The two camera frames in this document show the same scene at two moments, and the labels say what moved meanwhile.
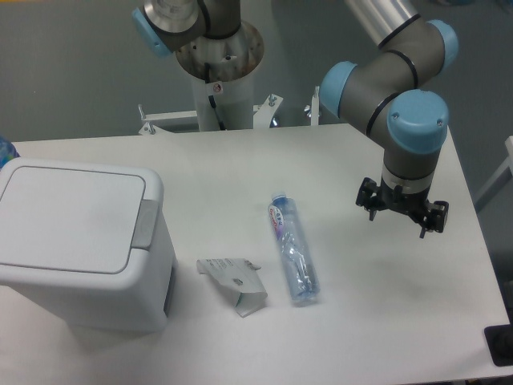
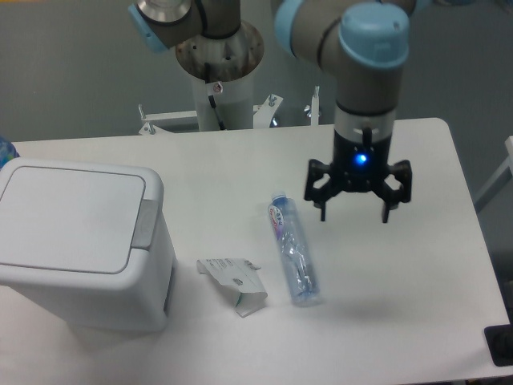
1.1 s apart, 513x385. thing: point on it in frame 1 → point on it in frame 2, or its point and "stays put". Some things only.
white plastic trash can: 91,244 stays put
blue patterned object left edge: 7,151 stays put
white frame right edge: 498,181 stays put
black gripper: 414,204 → 358,167
